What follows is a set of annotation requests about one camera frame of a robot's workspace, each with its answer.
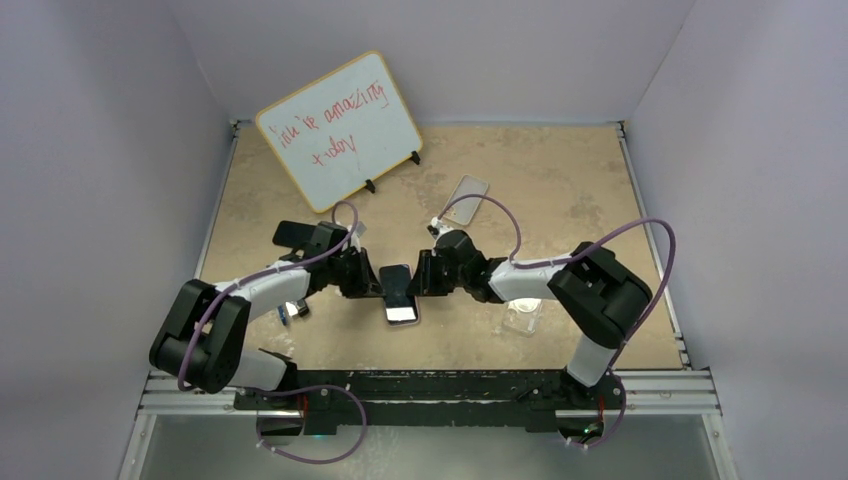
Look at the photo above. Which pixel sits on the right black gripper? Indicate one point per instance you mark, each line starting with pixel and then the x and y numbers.
pixel 423 283

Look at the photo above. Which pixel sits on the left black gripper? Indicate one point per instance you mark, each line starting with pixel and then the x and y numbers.
pixel 366 284

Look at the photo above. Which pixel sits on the black smartphone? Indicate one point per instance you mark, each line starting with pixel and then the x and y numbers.
pixel 397 291

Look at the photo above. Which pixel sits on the pink phone case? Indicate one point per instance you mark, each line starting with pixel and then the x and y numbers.
pixel 416 318

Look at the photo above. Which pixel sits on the clear phone case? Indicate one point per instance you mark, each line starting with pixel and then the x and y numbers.
pixel 522 316

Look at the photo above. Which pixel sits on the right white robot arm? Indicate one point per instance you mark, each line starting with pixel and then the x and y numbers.
pixel 605 299

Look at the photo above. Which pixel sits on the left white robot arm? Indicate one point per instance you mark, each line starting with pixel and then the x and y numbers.
pixel 201 341

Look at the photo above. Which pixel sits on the translucent white phone case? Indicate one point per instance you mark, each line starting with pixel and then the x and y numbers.
pixel 465 200

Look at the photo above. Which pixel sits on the black phone left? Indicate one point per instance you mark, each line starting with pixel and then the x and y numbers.
pixel 293 235

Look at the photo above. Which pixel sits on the blue black stapler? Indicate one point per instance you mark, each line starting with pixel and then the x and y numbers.
pixel 290 311

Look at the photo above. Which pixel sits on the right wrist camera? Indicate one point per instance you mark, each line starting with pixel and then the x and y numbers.
pixel 437 227

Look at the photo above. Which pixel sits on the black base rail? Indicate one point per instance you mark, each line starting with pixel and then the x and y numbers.
pixel 538 401

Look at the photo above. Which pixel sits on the whiteboard with orange frame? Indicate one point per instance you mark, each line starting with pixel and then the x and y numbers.
pixel 341 132

